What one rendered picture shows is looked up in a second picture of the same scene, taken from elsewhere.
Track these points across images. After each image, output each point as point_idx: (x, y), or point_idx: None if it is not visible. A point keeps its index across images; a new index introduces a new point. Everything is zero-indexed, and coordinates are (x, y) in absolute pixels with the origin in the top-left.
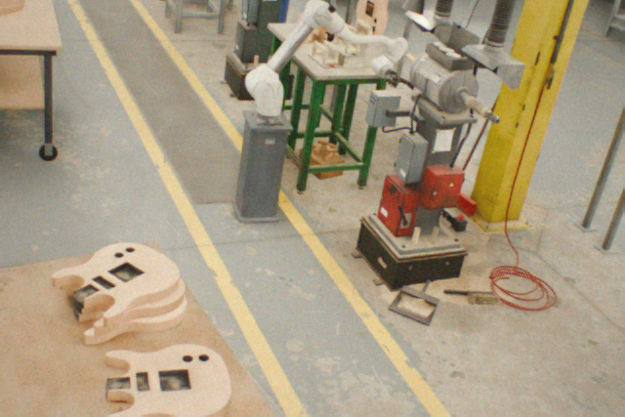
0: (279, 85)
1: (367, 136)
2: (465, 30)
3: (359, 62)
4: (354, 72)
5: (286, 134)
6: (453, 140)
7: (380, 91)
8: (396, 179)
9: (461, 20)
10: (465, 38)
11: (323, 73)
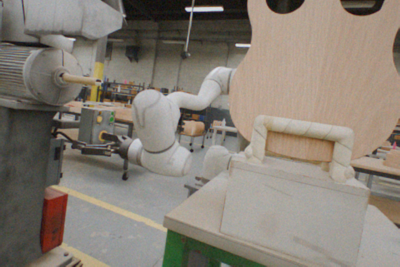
0: (210, 148)
1: None
2: (24, 0)
3: None
4: (214, 189)
5: (189, 192)
6: None
7: (106, 109)
8: (53, 192)
9: None
10: (20, 10)
11: (228, 174)
